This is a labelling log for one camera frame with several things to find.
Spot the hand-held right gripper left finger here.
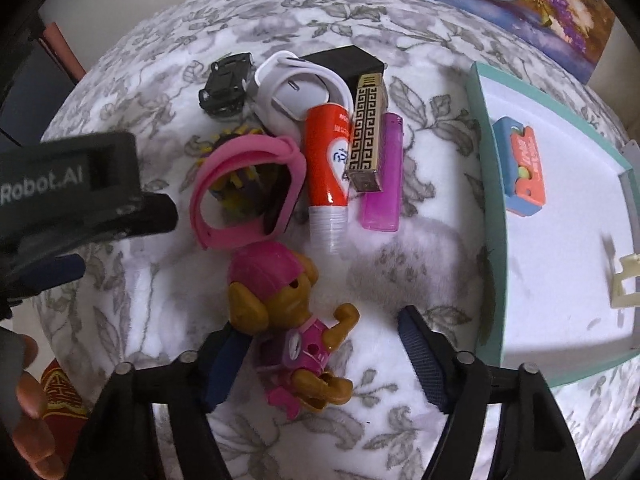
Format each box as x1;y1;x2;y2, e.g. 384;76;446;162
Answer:
82;320;251;480

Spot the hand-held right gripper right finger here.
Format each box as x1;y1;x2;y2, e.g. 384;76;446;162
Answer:
397;305;586;480

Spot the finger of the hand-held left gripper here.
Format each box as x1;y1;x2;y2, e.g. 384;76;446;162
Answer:
0;254;87;306
107;192;180;243

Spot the pink brown toy dog figure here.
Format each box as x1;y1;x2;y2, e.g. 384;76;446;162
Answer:
227;241;361;420

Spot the teal rimmed white tray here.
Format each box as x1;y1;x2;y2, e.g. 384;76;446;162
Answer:
467;61;640;391

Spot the white charger plug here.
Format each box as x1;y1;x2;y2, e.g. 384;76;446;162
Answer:
257;72;332;136

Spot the person's left hand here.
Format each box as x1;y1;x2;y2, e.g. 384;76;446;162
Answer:
12;334;67;480

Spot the grey floral blanket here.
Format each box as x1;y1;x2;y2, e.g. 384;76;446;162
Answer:
37;0;640;480

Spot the dark cabinet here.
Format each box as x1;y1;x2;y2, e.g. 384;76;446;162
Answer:
0;10;88;138

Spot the yellow black spiky toy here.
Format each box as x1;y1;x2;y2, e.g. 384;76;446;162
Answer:
197;125;267;217

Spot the pink wrist watch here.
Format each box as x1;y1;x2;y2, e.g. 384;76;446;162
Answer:
191;135;307;252

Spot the red patterned cloth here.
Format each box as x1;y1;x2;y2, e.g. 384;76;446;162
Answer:
40;362;97;453

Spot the black toy car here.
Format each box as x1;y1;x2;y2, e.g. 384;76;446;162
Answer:
198;53;253;117

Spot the purple lighter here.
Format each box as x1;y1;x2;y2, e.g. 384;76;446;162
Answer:
360;112;405;233

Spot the red white glue tube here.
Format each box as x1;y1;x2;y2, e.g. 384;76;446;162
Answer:
304;102;355;254

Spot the cream plastic piece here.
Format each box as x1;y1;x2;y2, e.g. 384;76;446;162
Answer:
609;254;640;309

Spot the blue orange eraser case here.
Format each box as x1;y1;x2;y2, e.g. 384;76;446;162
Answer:
492;116;546;218

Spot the gold patterned lighter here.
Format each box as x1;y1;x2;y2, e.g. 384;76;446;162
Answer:
346;72;387;194

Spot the black box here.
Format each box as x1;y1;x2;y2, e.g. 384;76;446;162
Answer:
300;45;386;92

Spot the floral painting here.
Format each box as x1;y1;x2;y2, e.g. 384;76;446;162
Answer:
295;0;616;84

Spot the white cable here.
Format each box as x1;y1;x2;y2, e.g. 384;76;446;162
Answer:
254;51;357;112

